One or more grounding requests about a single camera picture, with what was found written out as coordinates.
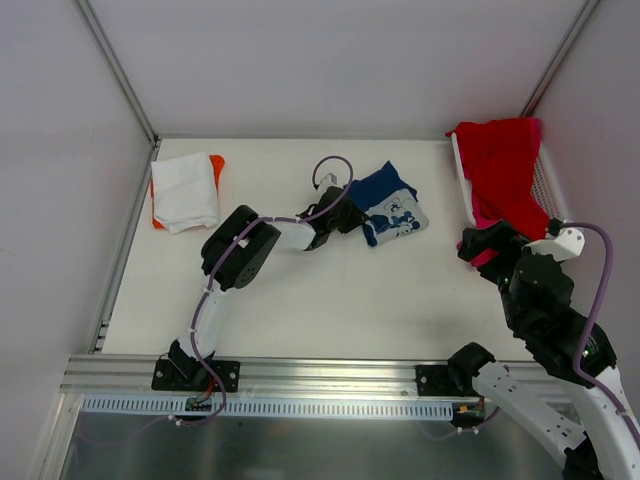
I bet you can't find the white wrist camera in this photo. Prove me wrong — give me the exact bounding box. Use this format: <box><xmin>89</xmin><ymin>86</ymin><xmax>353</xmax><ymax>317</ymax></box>
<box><xmin>526</xmin><ymin>218</ymin><xmax>586</xmax><ymax>262</ymax></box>
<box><xmin>317</xmin><ymin>172</ymin><xmax>338</xmax><ymax>191</ymax></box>

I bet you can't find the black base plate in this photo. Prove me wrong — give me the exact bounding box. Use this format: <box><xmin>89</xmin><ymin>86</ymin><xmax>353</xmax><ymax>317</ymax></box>
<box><xmin>151</xmin><ymin>358</ymin><xmax>241</xmax><ymax>393</ymax></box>
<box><xmin>414</xmin><ymin>364</ymin><xmax>460</xmax><ymax>397</ymax></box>

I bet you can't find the white perforated plastic basket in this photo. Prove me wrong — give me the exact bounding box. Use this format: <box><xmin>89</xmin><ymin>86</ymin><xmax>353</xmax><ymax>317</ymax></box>
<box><xmin>450</xmin><ymin>133</ymin><xmax>569</xmax><ymax>227</ymax></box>

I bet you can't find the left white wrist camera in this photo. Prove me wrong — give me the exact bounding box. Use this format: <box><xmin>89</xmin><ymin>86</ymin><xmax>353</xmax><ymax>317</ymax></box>
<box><xmin>317</xmin><ymin>172</ymin><xmax>338</xmax><ymax>191</ymax></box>

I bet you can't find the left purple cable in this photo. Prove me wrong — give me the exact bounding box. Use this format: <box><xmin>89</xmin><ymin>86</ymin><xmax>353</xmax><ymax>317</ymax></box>
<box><xmin>192</xmin><ymin>155</ymin><xmax>356</xmax><ymax>426</ymax></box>

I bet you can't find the red t-shirt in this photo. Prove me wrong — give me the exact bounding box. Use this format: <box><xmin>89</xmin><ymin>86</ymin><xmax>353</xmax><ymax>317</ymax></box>
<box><xmin>446</xmin><ymin>118</ymin><xmax>565</xmax><ymax>241</ymax></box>

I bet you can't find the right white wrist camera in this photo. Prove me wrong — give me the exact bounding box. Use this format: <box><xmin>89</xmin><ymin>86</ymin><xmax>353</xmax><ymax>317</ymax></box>
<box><xmin>526</xmin><ymin>218</ymin><xmax>586</xmax><ymax>262</ymax></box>

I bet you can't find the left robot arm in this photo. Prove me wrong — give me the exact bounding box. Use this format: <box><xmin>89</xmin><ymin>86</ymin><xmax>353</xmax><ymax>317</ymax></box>
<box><xmin>167</xmin><ymin>186</ymin><xmax>368</xmax><ymax>390</ymax></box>

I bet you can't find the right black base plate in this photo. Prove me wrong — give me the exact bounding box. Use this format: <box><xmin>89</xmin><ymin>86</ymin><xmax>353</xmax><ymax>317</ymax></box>
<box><xmin>414</xmin><ymin>364</ymin><xmax>460</xmax><ymax>397</ymax></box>

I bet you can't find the white slotted cable duct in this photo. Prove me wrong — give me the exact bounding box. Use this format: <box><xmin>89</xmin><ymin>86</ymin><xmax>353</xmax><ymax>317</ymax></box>
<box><xmin>80</xmin><ymin>394</ymin><xmax>454</xmax><ymax>422</ymax></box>

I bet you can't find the aluminium mounting rail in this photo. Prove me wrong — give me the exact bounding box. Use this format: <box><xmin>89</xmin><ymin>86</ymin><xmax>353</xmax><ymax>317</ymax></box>
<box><xmin>60</xmin><ymin>354</ymin><xmax>461</xmax><ymax>400</ymax></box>

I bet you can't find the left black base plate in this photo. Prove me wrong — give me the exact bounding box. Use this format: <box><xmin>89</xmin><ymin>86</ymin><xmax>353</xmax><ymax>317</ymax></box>
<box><xmin>151</xmin><ymin>358</ymin><xmax>241</xmax><ymax>393</ymax></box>

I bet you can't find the folded white t-shirt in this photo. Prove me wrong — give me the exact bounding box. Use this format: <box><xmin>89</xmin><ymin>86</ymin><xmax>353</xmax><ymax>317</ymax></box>
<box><xmin>150</xmin><ymin>152</ymin><xmax>222</xmax><ymax>235</ymax></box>

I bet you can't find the folded orange t-shirt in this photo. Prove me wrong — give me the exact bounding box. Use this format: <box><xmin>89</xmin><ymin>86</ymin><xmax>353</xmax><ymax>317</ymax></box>
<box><xmin>150</xmin><ymin>154</ymin><xmax>226</xmax><ymax>231</ymax></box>

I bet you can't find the aluminium frame post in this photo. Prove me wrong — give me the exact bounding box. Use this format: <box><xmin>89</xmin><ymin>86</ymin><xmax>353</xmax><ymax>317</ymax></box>
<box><xmin>519</xmin><ymin>0</ymin><xmax>603</xmax><ymax>117</ymax></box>
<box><xmin>73</xmin><ymin>0</ymin><xmax>160</xmax><ymax>147</ymax></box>

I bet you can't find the left aluminium frame post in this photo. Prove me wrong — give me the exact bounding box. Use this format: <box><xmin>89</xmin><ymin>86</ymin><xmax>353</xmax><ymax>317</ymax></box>
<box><xmin>73</xmin><ymin>0</ymin><xmax>160</xmax><ymax>147</ymax></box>

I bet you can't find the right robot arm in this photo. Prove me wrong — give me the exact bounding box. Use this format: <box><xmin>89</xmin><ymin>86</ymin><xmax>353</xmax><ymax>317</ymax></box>
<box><xmin>447</xmin><ymin>219</ymin><xmax>639</xmax><ymax>479</ymax></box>

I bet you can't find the navy blue t-shirt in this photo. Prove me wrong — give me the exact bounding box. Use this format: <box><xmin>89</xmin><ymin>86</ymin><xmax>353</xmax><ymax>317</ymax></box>
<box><xmin>348</xmin><ymin>161</ymin><xmax>429</xmax><ymax>248</ymax></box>

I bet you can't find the right aluminium frame post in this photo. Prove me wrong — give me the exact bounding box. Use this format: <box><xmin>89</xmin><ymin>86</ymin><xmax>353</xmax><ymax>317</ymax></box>
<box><xmin>519</xmin><ymin>0</ymin><xmax>603</xmax><ymax>117</ymax></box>

